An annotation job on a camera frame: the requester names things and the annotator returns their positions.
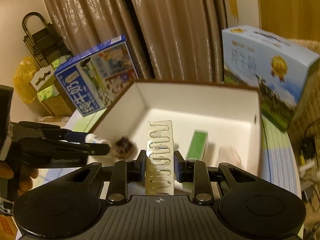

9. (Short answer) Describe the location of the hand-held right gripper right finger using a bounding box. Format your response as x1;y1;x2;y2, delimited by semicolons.
174;150;260;205

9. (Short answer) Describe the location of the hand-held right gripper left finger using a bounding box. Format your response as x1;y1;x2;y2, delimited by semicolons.
61;150;147;204

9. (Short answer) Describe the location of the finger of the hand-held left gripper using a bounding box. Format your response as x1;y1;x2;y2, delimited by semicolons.
20;137;111;167
19;121;88;143

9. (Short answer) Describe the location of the dark brown scrunchie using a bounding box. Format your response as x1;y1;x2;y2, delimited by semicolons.
111;135;138;159

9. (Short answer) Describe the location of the green medicine box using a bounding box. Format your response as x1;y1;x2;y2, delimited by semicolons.
185;129;209;161

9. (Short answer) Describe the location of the clear plastic vial strip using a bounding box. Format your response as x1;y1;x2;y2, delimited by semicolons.
145;120;175;196

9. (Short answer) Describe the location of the white and blue tube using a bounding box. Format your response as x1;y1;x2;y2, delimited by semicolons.
86;133;112;147

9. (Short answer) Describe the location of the white sock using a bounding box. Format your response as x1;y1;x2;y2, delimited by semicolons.
215;146;243;173

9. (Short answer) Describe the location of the brown cardboard box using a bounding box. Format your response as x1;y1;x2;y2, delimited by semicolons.
86;79;263;197

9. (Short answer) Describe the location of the person's left hand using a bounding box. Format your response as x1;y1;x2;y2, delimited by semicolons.
0;161;38;197

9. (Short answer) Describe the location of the cardboard box of green tissues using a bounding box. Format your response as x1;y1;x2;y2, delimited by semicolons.
37;85;75;117

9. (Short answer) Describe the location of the yellow plastic bag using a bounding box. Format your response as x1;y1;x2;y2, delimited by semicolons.
13;56;40;104

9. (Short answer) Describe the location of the dark blue milk carton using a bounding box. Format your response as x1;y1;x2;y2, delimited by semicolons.
54;34;139;117

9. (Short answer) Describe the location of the black folding cart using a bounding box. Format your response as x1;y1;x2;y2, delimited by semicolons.
22;12;73;63

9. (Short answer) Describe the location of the light blue milk carton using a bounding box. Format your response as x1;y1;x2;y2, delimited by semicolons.
221;26;320;133

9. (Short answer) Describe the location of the black power adapter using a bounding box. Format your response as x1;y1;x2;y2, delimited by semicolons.
301;140;316;156

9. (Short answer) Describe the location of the white power strip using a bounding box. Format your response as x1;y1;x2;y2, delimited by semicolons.
301;160;320;173

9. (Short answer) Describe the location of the beige patterned curtain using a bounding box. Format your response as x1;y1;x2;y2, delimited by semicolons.
37;0;228;83

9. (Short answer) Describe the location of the beige quilted cover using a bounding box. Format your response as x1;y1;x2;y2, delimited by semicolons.
287;39;320;180

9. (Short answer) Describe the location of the white carton with cutout handle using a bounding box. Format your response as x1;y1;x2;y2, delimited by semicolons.
30;66;59;98

